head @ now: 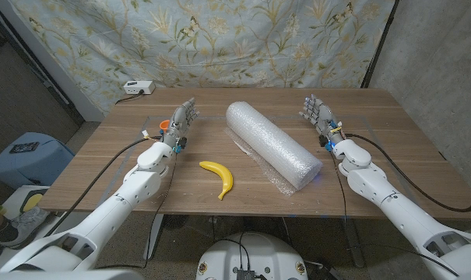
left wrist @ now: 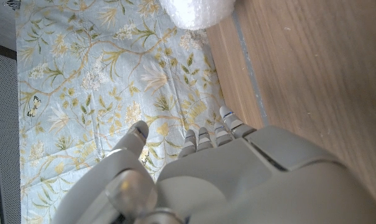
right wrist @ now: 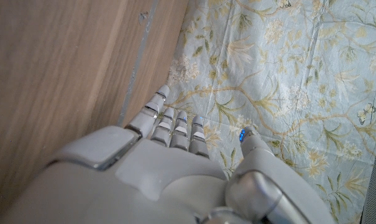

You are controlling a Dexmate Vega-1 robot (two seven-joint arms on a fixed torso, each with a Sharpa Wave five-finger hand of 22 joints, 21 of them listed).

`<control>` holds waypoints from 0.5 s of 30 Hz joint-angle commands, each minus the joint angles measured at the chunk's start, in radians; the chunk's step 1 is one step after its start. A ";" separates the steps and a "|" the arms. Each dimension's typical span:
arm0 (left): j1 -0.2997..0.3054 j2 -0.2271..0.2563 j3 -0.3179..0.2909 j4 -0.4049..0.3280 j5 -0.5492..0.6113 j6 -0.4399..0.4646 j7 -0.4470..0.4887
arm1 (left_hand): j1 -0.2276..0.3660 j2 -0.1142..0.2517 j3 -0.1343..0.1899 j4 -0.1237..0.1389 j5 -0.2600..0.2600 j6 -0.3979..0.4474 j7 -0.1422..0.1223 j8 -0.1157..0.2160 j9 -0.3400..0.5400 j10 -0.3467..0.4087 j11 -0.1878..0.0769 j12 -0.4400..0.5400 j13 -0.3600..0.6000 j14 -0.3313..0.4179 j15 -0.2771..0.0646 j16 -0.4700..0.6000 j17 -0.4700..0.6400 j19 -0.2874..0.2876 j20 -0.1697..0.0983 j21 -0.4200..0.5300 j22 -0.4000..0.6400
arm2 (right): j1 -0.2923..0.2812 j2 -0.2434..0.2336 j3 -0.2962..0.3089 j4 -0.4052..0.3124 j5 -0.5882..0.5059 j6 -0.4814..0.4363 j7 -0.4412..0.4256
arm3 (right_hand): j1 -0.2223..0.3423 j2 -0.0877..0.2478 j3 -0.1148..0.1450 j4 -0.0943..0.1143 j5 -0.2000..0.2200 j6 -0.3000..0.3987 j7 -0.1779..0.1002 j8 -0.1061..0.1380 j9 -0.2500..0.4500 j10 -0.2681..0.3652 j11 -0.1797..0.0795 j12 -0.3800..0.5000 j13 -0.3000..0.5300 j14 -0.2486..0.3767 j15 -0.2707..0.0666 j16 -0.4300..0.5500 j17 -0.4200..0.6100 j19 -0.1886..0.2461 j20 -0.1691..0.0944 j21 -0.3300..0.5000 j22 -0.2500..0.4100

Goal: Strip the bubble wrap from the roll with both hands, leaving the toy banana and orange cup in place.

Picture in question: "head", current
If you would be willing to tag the blue plastic container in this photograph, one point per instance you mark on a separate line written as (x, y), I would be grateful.
(32, 163)

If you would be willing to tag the black backdrop stand pole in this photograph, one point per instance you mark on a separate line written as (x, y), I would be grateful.
(380, 43)

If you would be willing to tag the white box with yellow patch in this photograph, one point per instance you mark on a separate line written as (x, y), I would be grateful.
(15, 198)

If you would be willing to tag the white power strip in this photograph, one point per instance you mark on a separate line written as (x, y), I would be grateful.
(138, 87)

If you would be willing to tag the clear bubble wrap roll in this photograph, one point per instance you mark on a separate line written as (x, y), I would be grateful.
(272, 142)

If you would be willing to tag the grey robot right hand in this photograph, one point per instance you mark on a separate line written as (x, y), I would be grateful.
(324, 118)

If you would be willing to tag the floral print backdrop cloth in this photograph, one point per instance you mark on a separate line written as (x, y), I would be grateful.
(219, 43)

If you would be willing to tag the grey metal table leg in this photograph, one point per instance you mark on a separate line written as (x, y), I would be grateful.
(353, 243)
(155, 237)

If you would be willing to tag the small orange cup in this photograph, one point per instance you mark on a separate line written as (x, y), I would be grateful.
(164, 125)

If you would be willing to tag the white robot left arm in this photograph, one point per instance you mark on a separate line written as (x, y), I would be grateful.
(114, 206)

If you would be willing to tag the grey sneaker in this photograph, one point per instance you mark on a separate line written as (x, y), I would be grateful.
(23, 225)

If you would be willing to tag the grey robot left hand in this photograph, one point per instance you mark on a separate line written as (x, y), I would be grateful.
(178, 124)

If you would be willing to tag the white robot torso base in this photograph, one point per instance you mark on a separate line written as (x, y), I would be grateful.
(254, 253)

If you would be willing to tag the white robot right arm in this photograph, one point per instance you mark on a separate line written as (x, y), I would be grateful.
(398, 210)

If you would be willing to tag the yellow toy banana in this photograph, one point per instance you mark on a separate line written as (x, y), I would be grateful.
(224, 175)

